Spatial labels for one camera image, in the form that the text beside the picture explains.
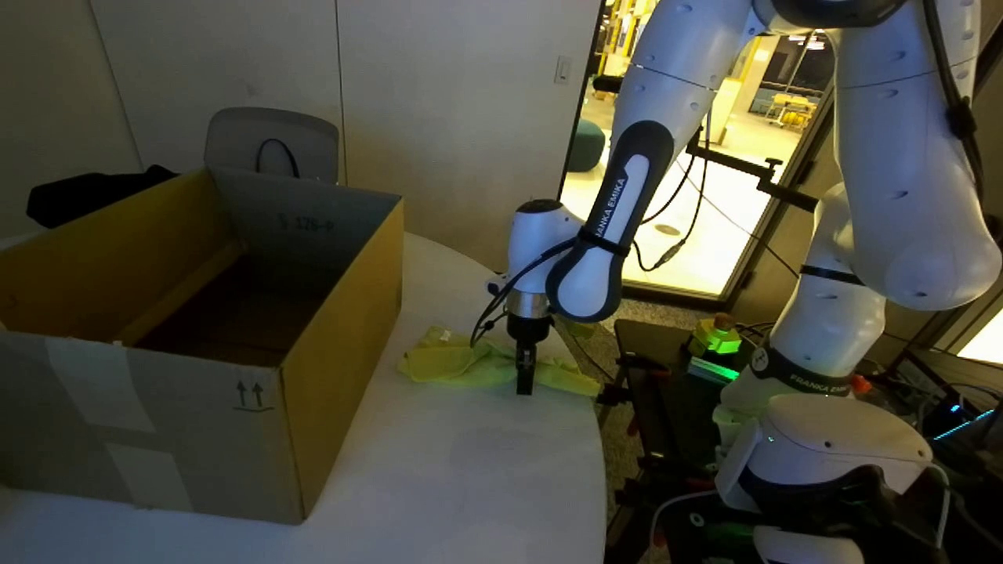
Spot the yellow microfiber towel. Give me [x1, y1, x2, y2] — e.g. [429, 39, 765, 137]
[400, 323, 607, 401]

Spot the black crumpled garment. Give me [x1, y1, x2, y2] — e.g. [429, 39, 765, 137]
[25, 163, 182, 231]

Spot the green lit control device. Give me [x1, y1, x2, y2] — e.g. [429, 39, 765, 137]
[688, 319, 747, 388]

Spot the open brown cardboard box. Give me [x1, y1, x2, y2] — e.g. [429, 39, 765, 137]
[0, 166, 407, 526]

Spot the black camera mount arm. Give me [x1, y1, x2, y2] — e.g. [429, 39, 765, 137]
[688, 137, 825, 212]

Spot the green round pouf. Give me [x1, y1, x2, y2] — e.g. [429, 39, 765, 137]
[564, 116, 611, 177]

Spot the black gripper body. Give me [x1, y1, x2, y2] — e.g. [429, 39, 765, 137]
[505, 291, 559, 352]

